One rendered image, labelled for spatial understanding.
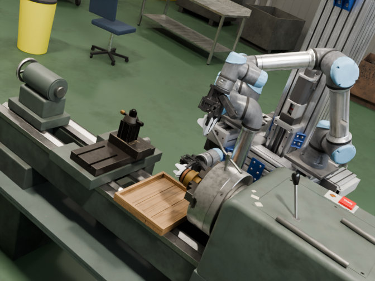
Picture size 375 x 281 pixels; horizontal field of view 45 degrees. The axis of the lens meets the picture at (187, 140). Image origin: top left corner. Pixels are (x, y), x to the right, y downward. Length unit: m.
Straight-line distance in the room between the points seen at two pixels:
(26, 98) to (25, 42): 3.35
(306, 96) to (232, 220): 1.02
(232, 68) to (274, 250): 0.72
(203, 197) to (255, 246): 0.30
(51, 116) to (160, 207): 0.85
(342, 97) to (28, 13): 4.40
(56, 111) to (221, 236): 1.27
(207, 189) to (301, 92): 0.89
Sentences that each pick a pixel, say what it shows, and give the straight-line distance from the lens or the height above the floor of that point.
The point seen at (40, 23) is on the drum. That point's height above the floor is 0.41.
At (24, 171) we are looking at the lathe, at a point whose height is 0.66.
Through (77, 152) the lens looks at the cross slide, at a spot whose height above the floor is 0.97.
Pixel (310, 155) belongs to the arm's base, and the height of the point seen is 1.21.
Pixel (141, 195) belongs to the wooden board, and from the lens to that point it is 2.17.
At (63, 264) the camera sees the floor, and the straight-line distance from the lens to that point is 3.01.
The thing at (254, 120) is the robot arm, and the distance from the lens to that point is 2.13.
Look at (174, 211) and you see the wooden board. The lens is 2.14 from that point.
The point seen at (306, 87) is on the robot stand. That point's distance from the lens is 2.46.
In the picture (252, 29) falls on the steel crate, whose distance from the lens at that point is 9.28.
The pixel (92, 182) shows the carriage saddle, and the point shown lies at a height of 0.91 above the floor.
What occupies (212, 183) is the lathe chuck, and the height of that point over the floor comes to 1.19.
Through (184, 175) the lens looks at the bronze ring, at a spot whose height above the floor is 1.10.
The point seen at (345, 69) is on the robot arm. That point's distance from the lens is 2.01.
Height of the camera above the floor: 2.13
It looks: 27 degrees down
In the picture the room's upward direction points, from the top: 18 degrees clockwise
